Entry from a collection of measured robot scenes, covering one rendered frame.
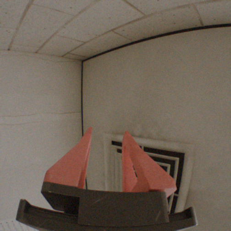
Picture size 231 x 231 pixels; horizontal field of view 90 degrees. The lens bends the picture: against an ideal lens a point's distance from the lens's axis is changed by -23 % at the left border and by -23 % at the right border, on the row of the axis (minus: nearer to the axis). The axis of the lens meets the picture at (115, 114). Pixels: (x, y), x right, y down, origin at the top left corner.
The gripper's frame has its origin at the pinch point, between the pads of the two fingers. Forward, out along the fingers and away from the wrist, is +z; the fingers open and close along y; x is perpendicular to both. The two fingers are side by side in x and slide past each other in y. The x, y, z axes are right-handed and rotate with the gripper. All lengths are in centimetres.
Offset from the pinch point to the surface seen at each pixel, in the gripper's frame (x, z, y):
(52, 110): 60, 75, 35
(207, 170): 39, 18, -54
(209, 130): 23, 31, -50
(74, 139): 86, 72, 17
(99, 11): -11, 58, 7
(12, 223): 115, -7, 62
